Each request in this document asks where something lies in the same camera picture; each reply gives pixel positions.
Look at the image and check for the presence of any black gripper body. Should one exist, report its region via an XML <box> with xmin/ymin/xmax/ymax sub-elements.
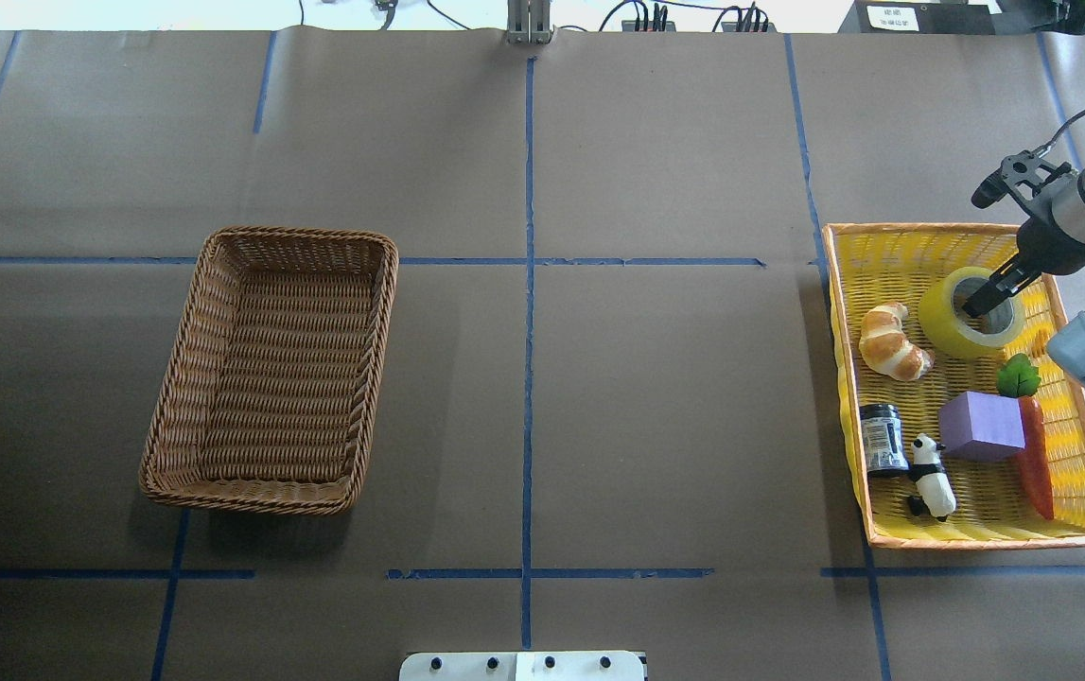
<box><xmin>1014</xmin><ymin>217</ymin><xmax>1085</xmax><ymax>277</ymax></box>

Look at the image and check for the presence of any toy carrot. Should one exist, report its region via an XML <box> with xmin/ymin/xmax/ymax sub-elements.
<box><xmin>996</xmin><ymin>354</ymin><xmax>1054</xmax><ymax>521</ymax></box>

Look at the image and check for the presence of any aluminium frame post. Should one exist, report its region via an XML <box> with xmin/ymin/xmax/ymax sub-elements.
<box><xmin>506</xmin><ymin>0</ymin><xmax>554</xmax><ymax>44</ymax></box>

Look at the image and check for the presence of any toy panda figure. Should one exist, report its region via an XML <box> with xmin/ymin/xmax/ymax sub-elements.
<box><xmin>906</xmin><ymin>432</ymin><xmax>957</xmax><ymax>523</ymax></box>

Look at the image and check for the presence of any brown wicker basket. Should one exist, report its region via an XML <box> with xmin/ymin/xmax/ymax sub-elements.
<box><xmin>139</xmin><ymin>224</ymin><xmax>399</xmax><ymax>515</ymax></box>

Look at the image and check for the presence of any small black jar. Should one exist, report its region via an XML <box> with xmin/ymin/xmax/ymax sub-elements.
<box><xmin>859</xmin><ymin>404</ymin><xmax>910</xmax><ymax>478</ymax></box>

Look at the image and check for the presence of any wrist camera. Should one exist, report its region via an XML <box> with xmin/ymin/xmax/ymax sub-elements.
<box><xmin>971</xmin><ymin>149</ymin><xmax>1078</xmax><ymax>215</ymax></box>

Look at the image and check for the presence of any toy croissant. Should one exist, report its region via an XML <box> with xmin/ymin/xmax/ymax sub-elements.
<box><xmin>858</xmin><ymin>299</ymin><xmax>935</xmax><ymax>382</ymax></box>

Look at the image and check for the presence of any purple cube block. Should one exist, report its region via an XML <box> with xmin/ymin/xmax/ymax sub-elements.
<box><xmin>939</xmin><ymin>391</ymin><xmax>1026</xmax><ymax>463</ymax></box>

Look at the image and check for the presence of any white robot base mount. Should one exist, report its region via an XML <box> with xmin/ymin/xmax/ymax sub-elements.
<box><xmin>398</xmin><ymin>650</ymin><xmax>649</xmax><ymax>680</ymax></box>

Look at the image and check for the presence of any yellow tape roll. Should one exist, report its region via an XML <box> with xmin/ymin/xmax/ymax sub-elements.
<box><xmin>917</xmin><ymin>266</ymin><xmax>1025</xmax><ymax>360</ymax></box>

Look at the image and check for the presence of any yellow plastic basket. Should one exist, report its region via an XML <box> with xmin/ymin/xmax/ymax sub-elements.
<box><xmin>822</xmin><ymin>223</ymin><xmax>1085</xmax><ymax>550</ymax></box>

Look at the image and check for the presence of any black box with label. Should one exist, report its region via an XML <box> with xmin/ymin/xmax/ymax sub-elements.
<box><xmin>837</xmin><ymin>1</ymin><xmax>996</xmax><ymax>36</ymax></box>

